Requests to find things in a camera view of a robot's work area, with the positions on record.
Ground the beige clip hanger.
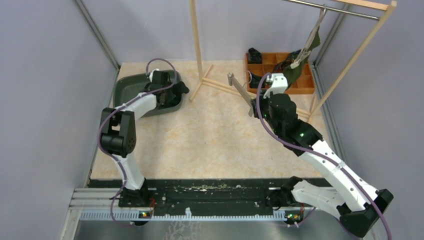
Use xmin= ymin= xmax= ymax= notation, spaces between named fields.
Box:
xmin=227 ymin=73 xmax=259 ymax=119
xmin=290 ymin=4 xmax=328 ymax=69

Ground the green underwear with cream waistband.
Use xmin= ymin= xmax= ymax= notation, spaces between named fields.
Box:
xmin=283 ymin=27 xmax=321 ymax=88

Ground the black striped garment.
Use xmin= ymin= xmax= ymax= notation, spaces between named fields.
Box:
xmin=157 ymin=81 xmax=190 ymax=109

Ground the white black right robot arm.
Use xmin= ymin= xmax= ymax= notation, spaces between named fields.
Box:
xmin=246 ymin=93 xmax=394 ymax=240

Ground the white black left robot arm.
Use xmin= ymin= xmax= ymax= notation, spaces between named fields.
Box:
xmin=97 ymin=68 xmax=189 ymax=207

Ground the dark rolled sock front left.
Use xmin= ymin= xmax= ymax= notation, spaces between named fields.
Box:
xmin=248 ymin=72 xmax=262 ymax=89

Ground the dark rolled sock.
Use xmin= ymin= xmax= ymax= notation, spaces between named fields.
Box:
xmin=247 ymin=47 xmax=263 ymax=64
xmin=248 ymin=72 xmax=262 ymax=89

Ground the long dark patterned sock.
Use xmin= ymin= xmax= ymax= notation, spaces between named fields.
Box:
xmin=272 ymin=49 xmax=301 ymax=73

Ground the orange wooden compartment tray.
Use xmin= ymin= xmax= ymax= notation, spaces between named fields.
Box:
xmin=244 ymin=52 xmax=316 ymax=96

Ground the dark rolled sock far left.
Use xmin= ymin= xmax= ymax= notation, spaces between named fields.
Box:
xmin=247 ymin=47 xmax=263 ymax=64

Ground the light wooden clothes rack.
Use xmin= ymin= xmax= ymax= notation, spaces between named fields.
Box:
xmin=188 ymin=0 xmax=397 ymax=120

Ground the grey-green plastic tub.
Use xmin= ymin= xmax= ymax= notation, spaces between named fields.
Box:
xmin=112 ymin=73 xmax=186 ymax=117

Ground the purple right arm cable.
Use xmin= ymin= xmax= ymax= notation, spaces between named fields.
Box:
xmin=255 ymin=72 xmax=394 ymax=240

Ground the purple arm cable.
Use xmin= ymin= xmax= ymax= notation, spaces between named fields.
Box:
xmin=96 ymin=58 xmax=180 ymax=229
xmin=255 ymin=72 xmax=394 ymax=240

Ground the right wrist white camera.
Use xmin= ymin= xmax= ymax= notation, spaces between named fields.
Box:
xmin=264 ymin=73 xmax=289 ymax=98

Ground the wrist white camera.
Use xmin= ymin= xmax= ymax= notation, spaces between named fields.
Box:
xmin=146 ymin=68 xmax=160 ymax=83
xmin=264 ymin=73 xmax=289 ymax=98

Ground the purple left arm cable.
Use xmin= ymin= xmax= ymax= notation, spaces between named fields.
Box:
xmin=96 ymin=58 xmax=180 ymax=229

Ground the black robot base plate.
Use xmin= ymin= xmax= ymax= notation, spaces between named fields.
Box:
xmin=87 ymin=178 xmax=332 ymax=220

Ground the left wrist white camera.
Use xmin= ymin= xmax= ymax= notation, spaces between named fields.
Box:
xmin=146 ymin=68 xmax=160 ymax=83

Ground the aluminium front rail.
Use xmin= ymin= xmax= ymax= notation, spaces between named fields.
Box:
xmin=67 ymin=186 xmax=369 ymax=222

